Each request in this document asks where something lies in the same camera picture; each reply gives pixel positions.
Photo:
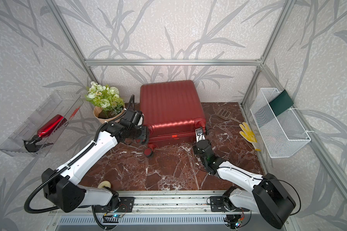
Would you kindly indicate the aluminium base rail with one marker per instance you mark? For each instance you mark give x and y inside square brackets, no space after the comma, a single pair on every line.
[167,202]

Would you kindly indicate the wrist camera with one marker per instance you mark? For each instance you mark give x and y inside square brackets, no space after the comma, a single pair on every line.
[132,119]
[200,134]

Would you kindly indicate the brown slotted spatula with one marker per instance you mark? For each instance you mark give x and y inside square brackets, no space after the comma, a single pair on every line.
[226,115]

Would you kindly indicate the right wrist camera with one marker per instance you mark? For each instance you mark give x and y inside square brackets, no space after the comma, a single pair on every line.
[200,134]

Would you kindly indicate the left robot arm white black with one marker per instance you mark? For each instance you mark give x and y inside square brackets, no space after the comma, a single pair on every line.
[61,186]

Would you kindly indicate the red bottle with black handle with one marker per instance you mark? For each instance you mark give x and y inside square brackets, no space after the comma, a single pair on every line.
[43,132]

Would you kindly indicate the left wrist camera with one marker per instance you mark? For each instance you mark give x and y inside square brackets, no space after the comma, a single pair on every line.
[132,119]

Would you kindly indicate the red hard-shell suitcase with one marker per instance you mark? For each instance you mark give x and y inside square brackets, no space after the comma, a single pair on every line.
[172,113]

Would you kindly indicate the white wire mesh basket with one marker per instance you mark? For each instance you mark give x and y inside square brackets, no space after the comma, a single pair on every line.
[284,135]

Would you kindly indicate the cream tape roll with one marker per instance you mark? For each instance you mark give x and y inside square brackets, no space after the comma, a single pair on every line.
[104,184]

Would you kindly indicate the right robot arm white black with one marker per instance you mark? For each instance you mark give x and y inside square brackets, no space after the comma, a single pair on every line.
[248,184]

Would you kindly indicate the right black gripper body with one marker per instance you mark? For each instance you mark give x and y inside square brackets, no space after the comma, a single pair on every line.
[195,149]

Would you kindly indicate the dark green card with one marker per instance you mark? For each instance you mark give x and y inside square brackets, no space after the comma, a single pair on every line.
[281,103]

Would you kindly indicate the potted white flower plant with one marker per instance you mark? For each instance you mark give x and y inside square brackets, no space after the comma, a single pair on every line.
[108,105]

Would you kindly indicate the clear plastic wall tray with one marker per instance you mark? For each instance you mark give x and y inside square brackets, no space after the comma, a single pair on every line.
[62,103]

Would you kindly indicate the yellow rubber glove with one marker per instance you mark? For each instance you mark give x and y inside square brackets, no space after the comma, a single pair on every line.
[248,134]

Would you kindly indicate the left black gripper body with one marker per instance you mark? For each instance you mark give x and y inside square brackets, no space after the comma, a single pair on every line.
[136,132]

